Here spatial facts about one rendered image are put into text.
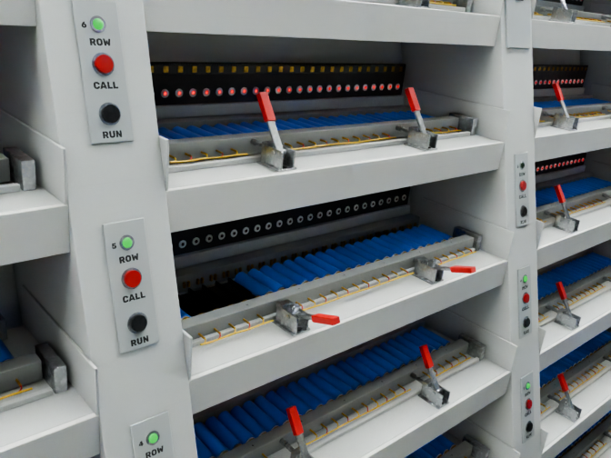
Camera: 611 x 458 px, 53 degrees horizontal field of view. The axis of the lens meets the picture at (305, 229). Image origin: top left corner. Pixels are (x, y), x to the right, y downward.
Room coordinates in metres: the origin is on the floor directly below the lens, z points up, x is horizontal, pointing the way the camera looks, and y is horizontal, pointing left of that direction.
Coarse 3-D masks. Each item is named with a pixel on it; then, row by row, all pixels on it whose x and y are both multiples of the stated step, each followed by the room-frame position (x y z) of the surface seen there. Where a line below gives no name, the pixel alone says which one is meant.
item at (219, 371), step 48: (288, 240) 0.91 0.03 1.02; (480, 240) 1.01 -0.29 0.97; (384, 288) 0.84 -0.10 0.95; (432, 288) 0.85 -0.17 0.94; (480, 288) 0.95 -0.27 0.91; (240, 336) 0.68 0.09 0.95; (288, 336) 0.69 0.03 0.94; (336, 336) 0.73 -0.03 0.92; (192, 384) 0.59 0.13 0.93; (240, 384) 0.64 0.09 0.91
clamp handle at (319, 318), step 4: (296, 308) 0.70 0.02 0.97; (292, 312) 0.70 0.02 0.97; (296, 312) 0.70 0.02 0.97; (296, 316) 0.70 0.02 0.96; (300, 316) 0.69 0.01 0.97; (304, 316) 0.69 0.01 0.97; (308, 316) 0.68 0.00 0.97; (312, 316) 0.67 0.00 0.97; (316, 316) 0.67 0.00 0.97; (320, 316) 0.67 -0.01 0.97; (324, 316) 0.66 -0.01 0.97; (328, 316) 0.66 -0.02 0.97; (332, 316) 0.66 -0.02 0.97; (336, 316) 0.66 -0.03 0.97; (312, 320) 0.67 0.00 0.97; (316, 320) 0.67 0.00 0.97; (320, 320) 0.66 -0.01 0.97; (324, 320) 0.66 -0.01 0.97; (328, 320) 0.65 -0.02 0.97; (332, 320) 0.65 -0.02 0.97; (336, 320) 0.65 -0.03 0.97; (328, 324) 0.65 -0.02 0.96; (332, 324) 0.65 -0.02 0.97
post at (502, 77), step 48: (432, 48) 1.08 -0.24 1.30; (480, 48) 1.01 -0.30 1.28; (528, 48) 1.04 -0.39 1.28; (480, 96) 1.02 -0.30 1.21; (528, 96) 1.04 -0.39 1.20; (528, 144) 1.03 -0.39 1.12; (432, 192) 1.10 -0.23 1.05; (480, 192) 1.02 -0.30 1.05; (528, 192) 1.03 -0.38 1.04; (528, 240) 1.03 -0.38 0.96; (528, 336) 1.02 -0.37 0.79
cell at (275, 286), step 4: (248, 272) 0.81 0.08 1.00; (252, 272) 0.81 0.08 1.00; (256, 272) 0.81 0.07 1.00; (260, 272) 0.81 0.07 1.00; (252, 276) 0.81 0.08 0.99; (256, 276) 0.80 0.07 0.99; (260, 276) 0.80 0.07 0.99; (264, 276) 0.80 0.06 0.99; (256, 280) 0.80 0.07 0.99; (260, 280) 0.79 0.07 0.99; (264, 280) 0.79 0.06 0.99; (268, 280) 0.79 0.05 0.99; (272, 280) 0.79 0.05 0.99; (264, 284) 0.79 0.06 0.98; (268, 284) 0.78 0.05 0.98; (272, 284) 0.78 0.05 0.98; (276, 284) 0.78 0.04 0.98; (280, 284) 0.78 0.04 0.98; (272, 288) 0.77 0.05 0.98; (276, 288) 0.77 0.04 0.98; (280, 288) 0.77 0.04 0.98
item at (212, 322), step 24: (456, 240) 0.99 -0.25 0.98; (384, 264) 0.86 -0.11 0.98; (408, 264) 0.90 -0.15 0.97; (288, 288) 0.76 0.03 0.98; (312, 288) 0.77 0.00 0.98; (336, 288) 0.80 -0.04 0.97; (216, 312) 0.68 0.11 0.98; (240, 312) 0.69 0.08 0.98; (264, 312) 0.72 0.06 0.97; (192, 336) 0.65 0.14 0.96
